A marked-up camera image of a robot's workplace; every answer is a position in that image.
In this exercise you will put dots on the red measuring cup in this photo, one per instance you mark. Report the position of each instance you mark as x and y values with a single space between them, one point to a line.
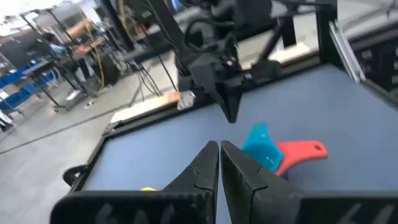
301 152

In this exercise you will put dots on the teal measuring cup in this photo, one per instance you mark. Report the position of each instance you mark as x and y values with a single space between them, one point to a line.
261 146

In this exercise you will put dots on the yellow measuring cup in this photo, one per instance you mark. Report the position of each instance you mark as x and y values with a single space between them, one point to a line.
148 189

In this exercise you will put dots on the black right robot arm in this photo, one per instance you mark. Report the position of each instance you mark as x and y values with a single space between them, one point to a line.
224 12

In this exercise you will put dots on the person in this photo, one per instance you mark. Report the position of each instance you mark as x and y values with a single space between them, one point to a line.
56 46

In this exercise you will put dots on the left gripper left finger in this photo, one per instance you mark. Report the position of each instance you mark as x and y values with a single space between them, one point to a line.
202 177

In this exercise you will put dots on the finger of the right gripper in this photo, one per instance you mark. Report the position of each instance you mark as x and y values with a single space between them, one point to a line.
236 102
225 102

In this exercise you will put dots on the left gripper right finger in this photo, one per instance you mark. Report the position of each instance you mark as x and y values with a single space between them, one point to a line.
239 180

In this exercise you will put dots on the rack with blue bins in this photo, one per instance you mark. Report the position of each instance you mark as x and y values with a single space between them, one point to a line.
18 77

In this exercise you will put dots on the silver aluminium rail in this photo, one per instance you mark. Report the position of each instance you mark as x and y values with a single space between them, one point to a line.
345 49

